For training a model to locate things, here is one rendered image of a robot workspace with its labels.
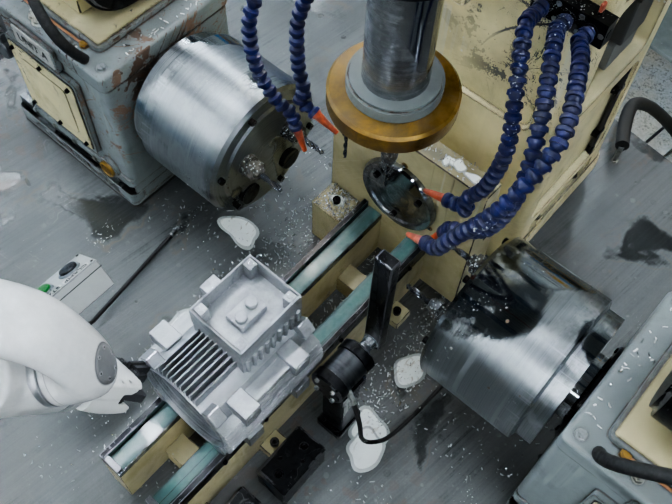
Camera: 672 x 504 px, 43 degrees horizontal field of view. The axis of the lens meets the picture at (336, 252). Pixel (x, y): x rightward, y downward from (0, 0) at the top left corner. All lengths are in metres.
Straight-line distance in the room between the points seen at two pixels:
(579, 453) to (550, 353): 0.14
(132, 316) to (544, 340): 0.75
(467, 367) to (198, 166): 0.53
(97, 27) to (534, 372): 0.87
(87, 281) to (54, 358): 0.43
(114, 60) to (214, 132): 0.21
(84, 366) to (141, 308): 0.67
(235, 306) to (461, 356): 0.32
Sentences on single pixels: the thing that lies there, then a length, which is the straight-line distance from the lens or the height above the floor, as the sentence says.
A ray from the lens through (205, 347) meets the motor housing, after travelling 1.21.
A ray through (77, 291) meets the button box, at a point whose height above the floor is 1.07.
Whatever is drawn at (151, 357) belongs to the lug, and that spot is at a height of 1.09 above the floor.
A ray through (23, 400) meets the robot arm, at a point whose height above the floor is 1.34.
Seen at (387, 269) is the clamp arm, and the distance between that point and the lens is 1.10.
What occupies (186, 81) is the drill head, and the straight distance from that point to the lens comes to 1.40.
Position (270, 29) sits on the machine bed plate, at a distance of 1.97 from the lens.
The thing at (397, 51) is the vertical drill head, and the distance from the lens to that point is 1.04.
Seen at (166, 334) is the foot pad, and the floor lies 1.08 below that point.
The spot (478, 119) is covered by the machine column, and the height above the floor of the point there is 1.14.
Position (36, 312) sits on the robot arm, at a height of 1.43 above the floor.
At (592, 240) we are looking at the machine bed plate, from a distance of 1.72.
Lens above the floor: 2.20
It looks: 60 degrees down
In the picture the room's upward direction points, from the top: 3 degrees clockwise
